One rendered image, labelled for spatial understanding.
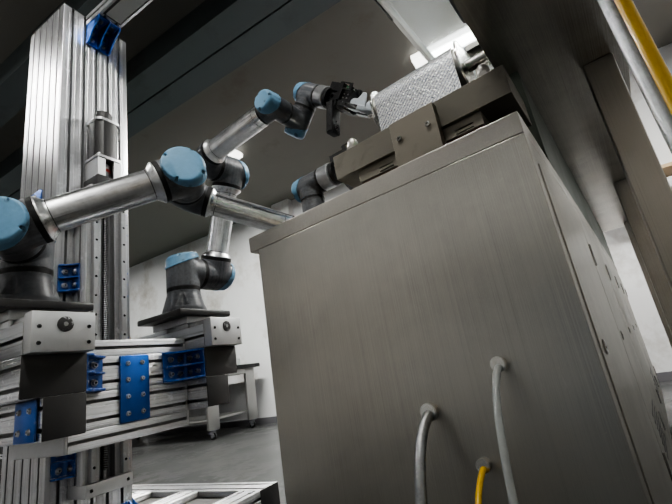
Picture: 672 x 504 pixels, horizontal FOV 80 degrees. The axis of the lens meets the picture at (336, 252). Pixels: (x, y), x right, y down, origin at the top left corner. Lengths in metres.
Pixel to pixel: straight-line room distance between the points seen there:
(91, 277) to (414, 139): 1.05
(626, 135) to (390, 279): 0.63
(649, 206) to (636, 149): 0.13
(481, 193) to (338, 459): 0.56
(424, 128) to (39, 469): 1.31
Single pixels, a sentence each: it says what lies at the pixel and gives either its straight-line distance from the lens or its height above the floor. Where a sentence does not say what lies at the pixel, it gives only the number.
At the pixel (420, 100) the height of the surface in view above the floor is 1.19.
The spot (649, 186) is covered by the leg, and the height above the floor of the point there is 0.81.
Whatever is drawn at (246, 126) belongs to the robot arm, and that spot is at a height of 1.37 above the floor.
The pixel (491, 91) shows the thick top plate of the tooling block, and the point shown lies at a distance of 0.84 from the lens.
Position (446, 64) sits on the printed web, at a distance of 1.16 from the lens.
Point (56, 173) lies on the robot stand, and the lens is 1.62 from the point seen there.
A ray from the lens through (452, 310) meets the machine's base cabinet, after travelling 0.70.
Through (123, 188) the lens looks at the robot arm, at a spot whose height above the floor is 1.07.
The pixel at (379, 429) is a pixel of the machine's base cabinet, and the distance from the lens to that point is 0.79.
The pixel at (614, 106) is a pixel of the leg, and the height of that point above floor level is 1.01.
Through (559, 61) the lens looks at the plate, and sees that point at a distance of 1.14.
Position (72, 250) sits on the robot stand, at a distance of 1.54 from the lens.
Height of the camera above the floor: 0.55
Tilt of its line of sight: 16 degrees up
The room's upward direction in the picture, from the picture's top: 9 degrees counter-clockwise
